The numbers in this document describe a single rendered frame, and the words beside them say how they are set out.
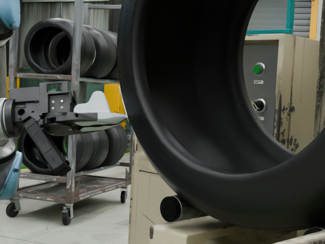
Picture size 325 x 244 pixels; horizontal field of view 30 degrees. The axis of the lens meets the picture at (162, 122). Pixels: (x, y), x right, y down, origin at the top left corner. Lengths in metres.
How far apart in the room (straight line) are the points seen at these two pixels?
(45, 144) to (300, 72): 0.84
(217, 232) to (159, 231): 0.10
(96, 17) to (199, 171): 11.12
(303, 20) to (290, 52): 8.92
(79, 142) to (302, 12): 6.45
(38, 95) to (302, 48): 0.83
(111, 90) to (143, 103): 10.04
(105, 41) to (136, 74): 4.23
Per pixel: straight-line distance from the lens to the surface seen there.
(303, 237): 0.47
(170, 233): 1.06
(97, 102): 1.08
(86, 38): 4.92
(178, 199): 1.05
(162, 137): 1.00
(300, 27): 10.55
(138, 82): 1.04
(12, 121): 1.10
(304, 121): 1.73
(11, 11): 1.27
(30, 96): 1.12
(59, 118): 1.06
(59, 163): 1.07
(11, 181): 1.43
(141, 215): 1.96
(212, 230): 1.09
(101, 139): 5.27
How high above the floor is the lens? 1.10
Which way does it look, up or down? 3 degrees down
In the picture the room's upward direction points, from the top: 3 degrees clockwise
